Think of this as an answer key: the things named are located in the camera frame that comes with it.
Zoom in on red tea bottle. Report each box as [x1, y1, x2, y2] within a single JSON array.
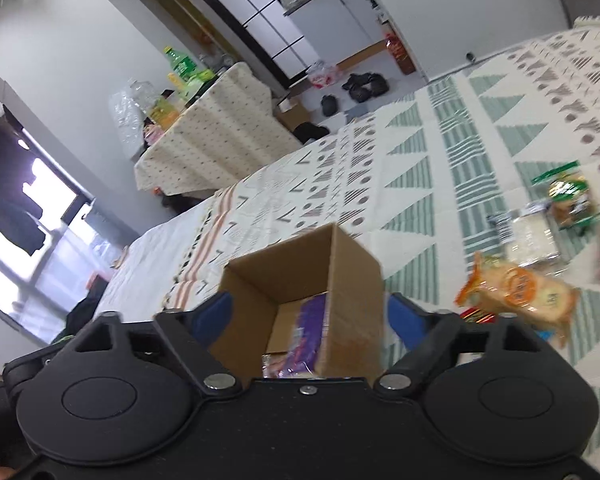
[[384, 32, 415, 76]]

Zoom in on small cardboard carton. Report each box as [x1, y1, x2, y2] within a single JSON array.
[[275, 100, 308, 133]]

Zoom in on black framed glass door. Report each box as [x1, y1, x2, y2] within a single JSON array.
[[182, 0, 321, 86]]

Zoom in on black bag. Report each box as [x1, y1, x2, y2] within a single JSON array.
[[294, 122, 331, 143]]

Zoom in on round table with dotted tablecloth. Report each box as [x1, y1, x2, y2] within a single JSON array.
[[134, 61, 303, 196]]

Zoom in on green biscuit packet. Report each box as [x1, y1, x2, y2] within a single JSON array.
[[531, 161, 600, 236]]

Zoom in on white bed sheet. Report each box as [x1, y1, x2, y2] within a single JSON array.
[[92, 195, 231, 321]]

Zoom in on light green pack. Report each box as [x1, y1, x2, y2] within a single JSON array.
[[182, 69, 216, 96]]

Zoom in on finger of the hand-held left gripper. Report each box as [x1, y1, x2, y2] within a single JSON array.
[[2, 346, 76, 401]]

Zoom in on grey kitchen cabinet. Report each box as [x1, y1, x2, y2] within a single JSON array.
[[285, 0, 396, 66]]

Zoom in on pink water bottle pack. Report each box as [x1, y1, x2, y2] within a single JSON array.
[[306, 60, 340, 88]]

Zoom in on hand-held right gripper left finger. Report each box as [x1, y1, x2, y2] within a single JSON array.
[[72, 292, 243, 396]]

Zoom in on green soda bottle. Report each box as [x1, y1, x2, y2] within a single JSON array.
[[162, 46, 198, 86]]

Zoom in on purple wafer packet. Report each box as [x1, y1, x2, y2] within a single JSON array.
[[262, 294, 328, 378]]

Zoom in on white bubble wrap sheet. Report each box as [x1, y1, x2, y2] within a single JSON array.
[[107, 77, 153, 161]]

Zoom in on orange cracker packet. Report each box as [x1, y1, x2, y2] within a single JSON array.
[[454, 251, 580, 348]]

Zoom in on patterned printed blanket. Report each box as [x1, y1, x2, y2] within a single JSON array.
[[162, 16, 600, 480]]

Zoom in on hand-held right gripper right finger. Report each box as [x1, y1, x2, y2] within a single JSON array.
[[372, 292, 551, 393]]

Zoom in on yellow oil bottle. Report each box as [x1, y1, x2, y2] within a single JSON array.
[[147, 95, 181, 131]]

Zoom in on dark hanging clothes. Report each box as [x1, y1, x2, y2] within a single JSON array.
[[0, 115, 48, 256]]

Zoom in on clear white snack packet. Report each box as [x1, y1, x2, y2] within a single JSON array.
[[487, 200, 568, 267]]

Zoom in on large window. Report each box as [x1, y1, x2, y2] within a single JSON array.
[[0, 130, 96, 346]]

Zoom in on brown cardboard box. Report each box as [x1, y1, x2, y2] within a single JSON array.
[[211, 222, 385, 381]]

